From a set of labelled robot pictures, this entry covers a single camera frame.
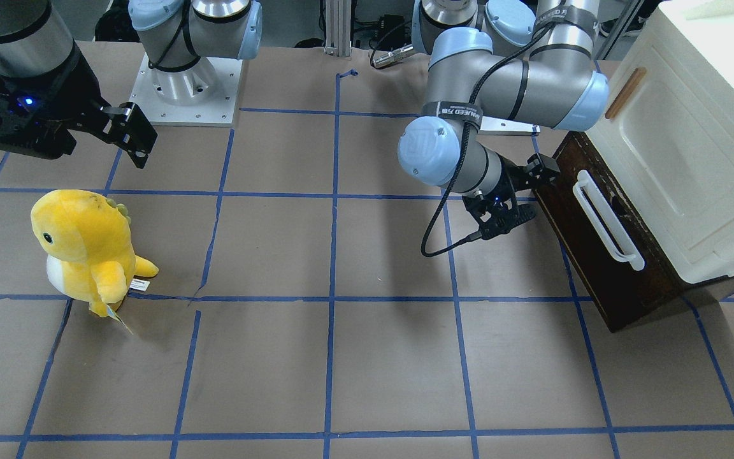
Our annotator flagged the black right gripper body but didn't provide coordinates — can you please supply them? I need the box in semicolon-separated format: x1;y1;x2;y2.
0;45;108;159

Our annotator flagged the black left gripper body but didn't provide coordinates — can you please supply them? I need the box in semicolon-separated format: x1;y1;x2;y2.
461;168;536;240

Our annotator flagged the white drawer handle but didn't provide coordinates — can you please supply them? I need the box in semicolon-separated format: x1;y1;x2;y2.
572;170;645;272

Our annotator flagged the dark wooden drawer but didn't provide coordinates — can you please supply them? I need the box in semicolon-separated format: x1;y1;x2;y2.
535;133;687;332

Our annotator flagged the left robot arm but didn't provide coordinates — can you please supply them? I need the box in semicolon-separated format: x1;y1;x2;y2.
397;1;609;242

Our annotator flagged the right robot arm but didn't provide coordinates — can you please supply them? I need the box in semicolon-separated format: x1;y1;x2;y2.
0;1;263;169

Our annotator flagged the yellow plush dinosaur toy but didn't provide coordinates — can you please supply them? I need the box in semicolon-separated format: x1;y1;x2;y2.
30;189;159;323

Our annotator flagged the cream plastic storage box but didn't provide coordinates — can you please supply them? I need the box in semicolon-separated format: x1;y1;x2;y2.
587;1;734;284

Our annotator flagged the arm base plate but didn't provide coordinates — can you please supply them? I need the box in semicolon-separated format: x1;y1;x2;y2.
130;55;245;128

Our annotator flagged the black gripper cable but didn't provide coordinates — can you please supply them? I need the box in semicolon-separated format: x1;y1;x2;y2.
421;25;556;258

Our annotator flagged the aluminium frame post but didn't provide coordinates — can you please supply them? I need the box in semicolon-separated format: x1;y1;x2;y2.
324;0;354;60

